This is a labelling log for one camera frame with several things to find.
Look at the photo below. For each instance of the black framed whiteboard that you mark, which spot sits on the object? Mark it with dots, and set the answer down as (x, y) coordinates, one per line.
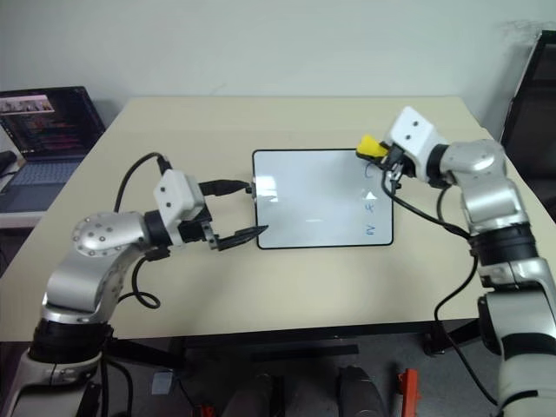
(313, 195)

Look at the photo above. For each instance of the yellow whiteboard eraser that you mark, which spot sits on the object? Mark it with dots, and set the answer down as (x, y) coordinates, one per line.
(369, 146)

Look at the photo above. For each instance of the orange clamp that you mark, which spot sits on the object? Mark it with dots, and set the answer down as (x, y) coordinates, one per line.
(409, 391)

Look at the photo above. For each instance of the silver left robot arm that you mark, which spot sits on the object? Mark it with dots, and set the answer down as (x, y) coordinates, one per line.
(95, 234)

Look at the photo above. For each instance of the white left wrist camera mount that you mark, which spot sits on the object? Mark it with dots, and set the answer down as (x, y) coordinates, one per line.
(176, 193)

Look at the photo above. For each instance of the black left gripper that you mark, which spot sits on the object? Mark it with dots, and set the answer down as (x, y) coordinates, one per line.
(197, 231)

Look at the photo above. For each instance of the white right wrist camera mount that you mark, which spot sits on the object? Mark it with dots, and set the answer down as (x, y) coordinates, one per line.
(412, 130)

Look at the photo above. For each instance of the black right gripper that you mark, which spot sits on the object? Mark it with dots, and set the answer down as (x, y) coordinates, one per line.
(397, 160)

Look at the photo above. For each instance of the small white paper piece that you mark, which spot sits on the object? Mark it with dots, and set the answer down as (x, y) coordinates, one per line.
(161, 383)

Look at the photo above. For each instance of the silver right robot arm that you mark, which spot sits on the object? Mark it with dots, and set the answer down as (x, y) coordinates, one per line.
(486, 191)

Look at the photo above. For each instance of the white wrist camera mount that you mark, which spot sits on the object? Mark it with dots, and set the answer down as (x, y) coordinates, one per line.
(412, 130)
(176, 193)

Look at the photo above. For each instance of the black table frame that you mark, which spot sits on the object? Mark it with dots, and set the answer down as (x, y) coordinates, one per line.
(304, 336)

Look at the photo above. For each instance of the dark rounded shape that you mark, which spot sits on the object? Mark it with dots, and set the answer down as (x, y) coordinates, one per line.
(360, 391)

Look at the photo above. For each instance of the open grey laptop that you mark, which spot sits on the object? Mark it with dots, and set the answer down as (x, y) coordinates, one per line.
(43, 130)

